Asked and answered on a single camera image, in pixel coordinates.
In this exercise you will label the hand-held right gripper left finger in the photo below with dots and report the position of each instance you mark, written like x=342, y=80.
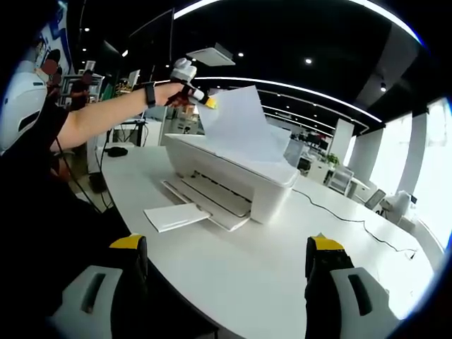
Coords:
x=95, y=293

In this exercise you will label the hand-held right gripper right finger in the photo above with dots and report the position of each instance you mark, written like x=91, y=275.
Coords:
x=347, y=303

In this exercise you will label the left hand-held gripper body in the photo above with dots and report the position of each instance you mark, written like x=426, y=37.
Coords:
x=183, y=72

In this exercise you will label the white paper sheet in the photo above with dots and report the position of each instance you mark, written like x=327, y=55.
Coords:
x=240, y=127

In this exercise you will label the white printer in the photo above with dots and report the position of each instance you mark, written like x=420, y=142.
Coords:
x=247, y=183

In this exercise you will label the person's left hand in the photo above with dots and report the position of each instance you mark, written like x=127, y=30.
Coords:
x=174, y=97

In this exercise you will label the ceiling air conditioner unit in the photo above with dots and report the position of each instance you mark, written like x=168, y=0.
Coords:
x=211, y=54

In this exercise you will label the black wristband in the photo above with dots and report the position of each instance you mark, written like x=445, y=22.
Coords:
x=149, y=95

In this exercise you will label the black hanging screen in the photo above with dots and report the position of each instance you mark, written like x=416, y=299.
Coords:
x=152, y=39

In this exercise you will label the person's black clothing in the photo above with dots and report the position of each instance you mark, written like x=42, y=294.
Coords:
x=35, y=219

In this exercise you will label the black computer mouse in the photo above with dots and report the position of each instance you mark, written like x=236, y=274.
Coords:
x=117, y=152

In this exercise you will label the grey office chair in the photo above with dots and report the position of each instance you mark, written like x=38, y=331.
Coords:
x=375, y=198

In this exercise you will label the white desktop device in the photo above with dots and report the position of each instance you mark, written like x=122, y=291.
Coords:
x=399, y=206

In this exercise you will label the white office chair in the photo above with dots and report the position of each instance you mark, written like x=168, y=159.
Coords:
x=342, y=180

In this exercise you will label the potted green plant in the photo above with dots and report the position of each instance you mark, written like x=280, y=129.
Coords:
x=332, y=159

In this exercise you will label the white rounded machine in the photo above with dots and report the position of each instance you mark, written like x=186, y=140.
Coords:
x=21, y=106

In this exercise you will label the wall poster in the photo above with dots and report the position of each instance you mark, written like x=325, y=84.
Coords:
x=53, y=31

